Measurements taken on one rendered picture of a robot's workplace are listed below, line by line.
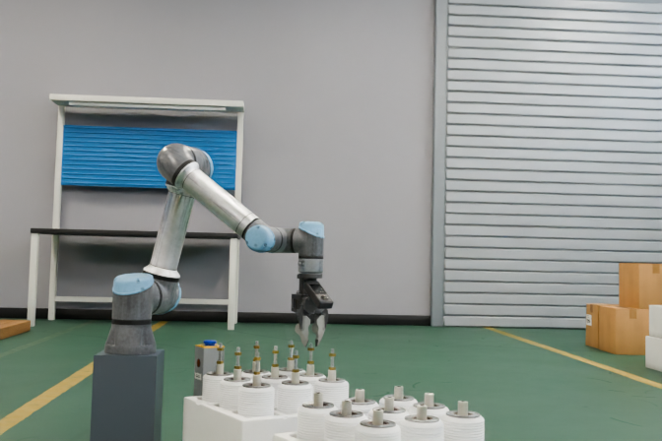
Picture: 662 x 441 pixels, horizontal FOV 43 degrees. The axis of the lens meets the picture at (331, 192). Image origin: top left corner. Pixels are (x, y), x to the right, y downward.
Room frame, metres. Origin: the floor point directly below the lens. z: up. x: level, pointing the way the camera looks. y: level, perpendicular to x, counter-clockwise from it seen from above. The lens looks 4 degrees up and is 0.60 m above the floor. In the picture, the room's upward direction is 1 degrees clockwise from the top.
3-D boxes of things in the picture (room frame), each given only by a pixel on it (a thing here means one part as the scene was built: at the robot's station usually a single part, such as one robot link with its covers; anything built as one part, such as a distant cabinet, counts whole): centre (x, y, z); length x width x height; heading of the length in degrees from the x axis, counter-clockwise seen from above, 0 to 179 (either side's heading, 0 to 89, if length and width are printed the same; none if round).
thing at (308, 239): (2.49, 0.06, 0.65); 0.09 x 0.08 x 0.11; 72
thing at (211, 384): (2.45, 0.31, 0.16); 0.10 x 0.10 x 0.18
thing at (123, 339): (2.52, 0.59, 0.35); 0.15 x 0.15 x 0.10
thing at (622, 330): (5.67, -1.99, 0.15); 0.30 x 0.24 x 0.30; 3
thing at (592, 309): (5.99, -2.02, 0.15); 0.30 x 0.24 x 0.30; 93
